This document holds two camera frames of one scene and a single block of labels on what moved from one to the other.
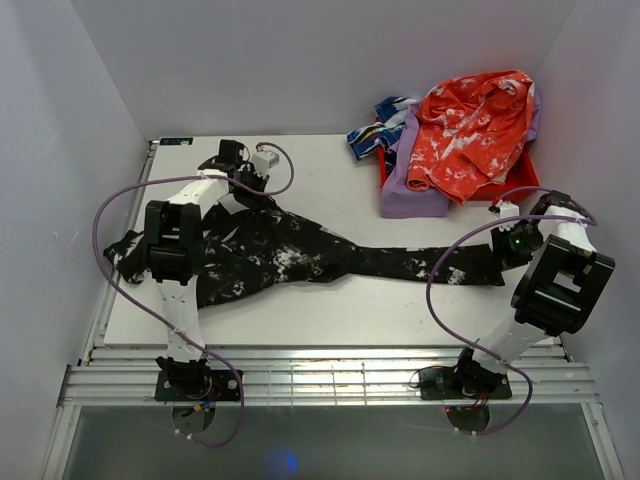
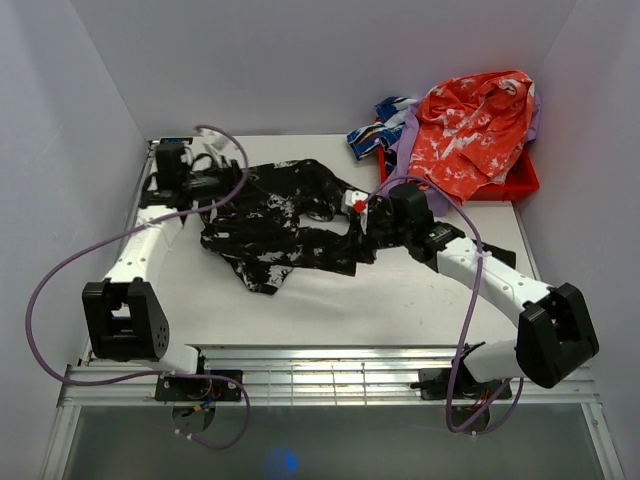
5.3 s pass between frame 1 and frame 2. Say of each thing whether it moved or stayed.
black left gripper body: moved
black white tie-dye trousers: moved
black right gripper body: moved
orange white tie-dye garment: stayed
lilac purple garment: stayed
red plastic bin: stayed
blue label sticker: stayed
